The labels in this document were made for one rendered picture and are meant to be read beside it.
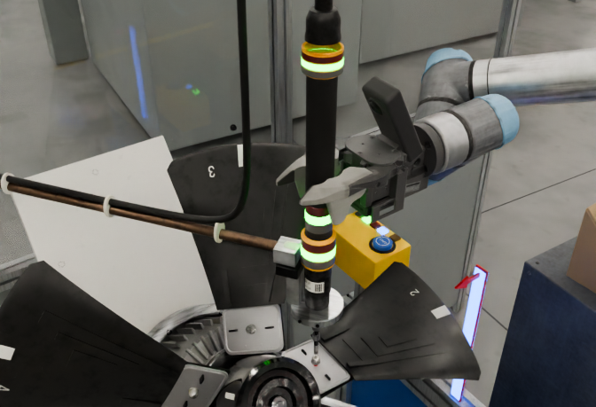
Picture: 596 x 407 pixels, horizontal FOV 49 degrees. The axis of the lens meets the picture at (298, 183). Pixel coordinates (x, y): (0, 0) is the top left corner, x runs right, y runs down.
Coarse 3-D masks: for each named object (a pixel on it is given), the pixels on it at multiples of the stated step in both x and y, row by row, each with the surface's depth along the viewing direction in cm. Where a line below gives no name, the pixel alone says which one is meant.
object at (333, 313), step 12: (288, 240) 83; (300, 240) 83; (276, 252) 81; (288, 252) 81; (300, 252) 83; (288, 264) 82; (300, 264) 82; (288, 276) 82; (300, 276) 83; (288, 288) 84; (300, 288) 84; (288, 300) 85; (300, 300) 85; (336, 300) 86; (300, 312) 84; (312, 312) 84; (324, 312) 84; (336, 312) 84; (312, 324) 83; (324, 324) 83
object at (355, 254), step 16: (352, 224) 139; (368, 224) 139; (336, 240) 138; (352, 240) 134; (368, 240) 134; (400, 240) 134; (336, 256) 140; (352, 256) 135; (368, 256) 130; (384, 256) 130; (400, 256) 133; (352, 272) 137; (368, 272) 131
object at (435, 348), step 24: (384, 288) 106; (408, 288) 106; (360, 312) 101; (384, 312) 102; (408, 312) 102; (336, 336) 97; (360, 336) 97; (384, 336) 97; (408, 336) 98; (432, 336) 100; (456, 336) 102; (336, 360) 93; (360, 360) 93; (384, 360) 94; (408, 360) 95; (432, 360) 97; (456, 360) 99
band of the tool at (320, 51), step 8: (304, 48) 66; (312, 48) 68; (320, 48) 69; (336, 48) 68; (312, 56) 65; (320, 56) 64; (328, 56) 65; (320, 64) 65; (328, 64) 65; (320, 72) 65
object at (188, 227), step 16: (32, 192) 92; (48, 192) 92; (96, 208) 90; (112, 208) 89; (160, 224) 87; (176, 224) 86; (192, 224) 86; (240, 240) 83; (256, 240) 83; (272, 240) 83
